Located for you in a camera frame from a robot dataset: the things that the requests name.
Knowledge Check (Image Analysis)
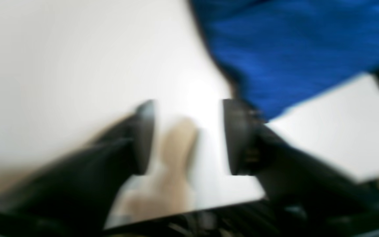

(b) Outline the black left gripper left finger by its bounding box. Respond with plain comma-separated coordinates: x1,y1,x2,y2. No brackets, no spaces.
0,100,155,237

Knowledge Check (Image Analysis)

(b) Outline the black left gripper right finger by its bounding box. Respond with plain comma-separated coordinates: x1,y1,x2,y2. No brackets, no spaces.
222,99,379,237

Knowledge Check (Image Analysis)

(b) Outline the blue t-shirt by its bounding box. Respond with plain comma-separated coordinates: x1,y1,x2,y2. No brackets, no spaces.
190,0,379,119

